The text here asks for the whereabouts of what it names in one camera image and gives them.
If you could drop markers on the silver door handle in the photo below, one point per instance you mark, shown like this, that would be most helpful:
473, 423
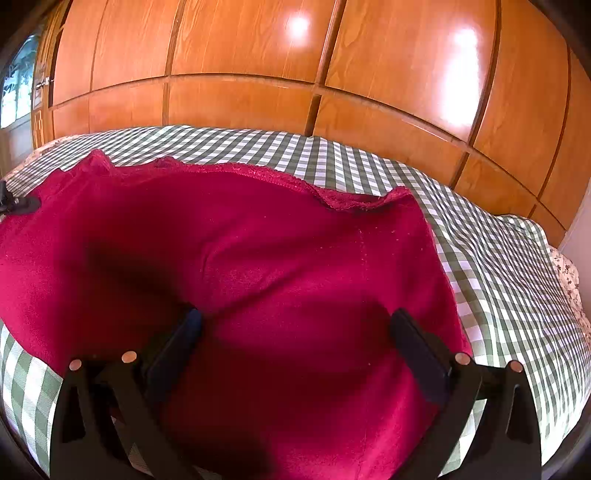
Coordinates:
41, 84

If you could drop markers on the wooden room door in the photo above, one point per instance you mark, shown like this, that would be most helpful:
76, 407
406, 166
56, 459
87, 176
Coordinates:
41, 120

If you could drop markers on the green white checkered bedsheet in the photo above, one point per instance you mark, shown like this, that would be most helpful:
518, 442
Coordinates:
508, 293

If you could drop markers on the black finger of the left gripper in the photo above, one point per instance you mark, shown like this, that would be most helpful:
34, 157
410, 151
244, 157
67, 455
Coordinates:
16, 205

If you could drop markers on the floral mattress cover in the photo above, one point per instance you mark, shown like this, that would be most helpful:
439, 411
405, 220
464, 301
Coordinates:
569, 279

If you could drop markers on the glass panel window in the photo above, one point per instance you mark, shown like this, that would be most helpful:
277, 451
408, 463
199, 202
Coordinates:
18, 81

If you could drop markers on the glossy wooden wardrobe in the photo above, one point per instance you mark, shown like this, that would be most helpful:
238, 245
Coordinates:
487, 97

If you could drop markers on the red knitted garment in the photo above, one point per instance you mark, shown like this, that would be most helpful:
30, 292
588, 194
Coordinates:
296, 376

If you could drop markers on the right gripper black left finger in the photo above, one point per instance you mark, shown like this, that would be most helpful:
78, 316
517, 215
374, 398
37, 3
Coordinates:
105, 423

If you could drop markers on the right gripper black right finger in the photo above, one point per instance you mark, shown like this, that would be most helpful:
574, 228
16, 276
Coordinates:
507, 443

